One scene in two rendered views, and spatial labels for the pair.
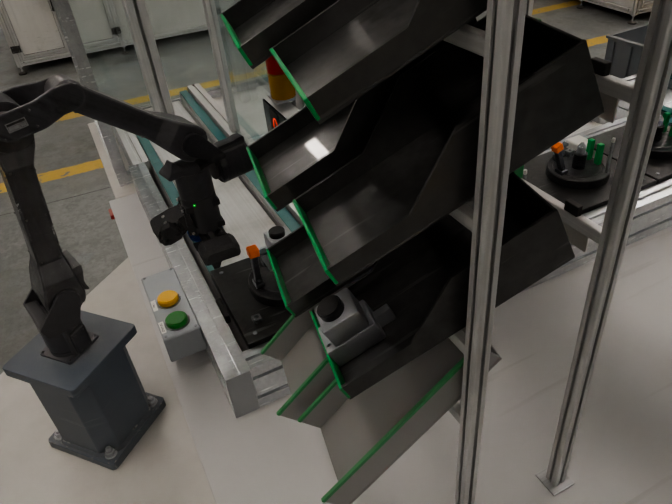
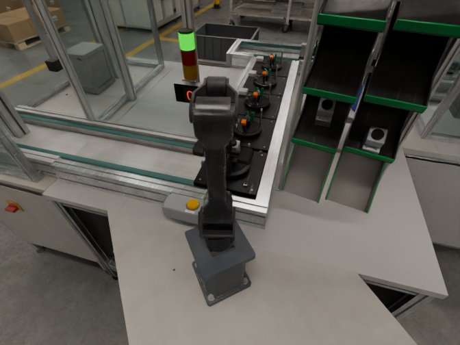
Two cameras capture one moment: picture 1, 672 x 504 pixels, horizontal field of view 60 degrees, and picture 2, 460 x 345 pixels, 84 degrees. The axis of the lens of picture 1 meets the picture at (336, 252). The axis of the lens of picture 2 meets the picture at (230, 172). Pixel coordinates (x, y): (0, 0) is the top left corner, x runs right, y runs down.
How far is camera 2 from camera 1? 0.81 m
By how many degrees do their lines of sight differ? 39
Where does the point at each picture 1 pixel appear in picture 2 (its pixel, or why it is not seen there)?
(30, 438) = (193, 314)
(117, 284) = (122, 225)
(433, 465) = not seen: hidden behind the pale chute
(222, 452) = (276, 243)
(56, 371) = (233, 255)
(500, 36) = not seen: outside the picture
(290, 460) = (299, 225)
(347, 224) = (394, 94)
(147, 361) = not seen: hidden behind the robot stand
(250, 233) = (172, 161)
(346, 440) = (344, 194)
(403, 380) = (356, 159)
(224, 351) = (247, 205)
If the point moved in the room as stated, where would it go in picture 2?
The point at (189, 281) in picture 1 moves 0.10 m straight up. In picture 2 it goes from (188, 192) to (185, 172)
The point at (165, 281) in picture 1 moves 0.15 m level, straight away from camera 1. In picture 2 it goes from (176, 199) to (139, 189)
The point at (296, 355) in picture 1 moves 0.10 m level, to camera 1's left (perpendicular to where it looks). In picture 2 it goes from (290, 183) to (276, 200)
